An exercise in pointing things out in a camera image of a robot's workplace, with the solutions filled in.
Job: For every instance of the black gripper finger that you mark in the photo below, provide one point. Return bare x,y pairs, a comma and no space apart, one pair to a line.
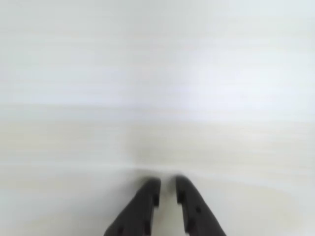
197,214
134,211

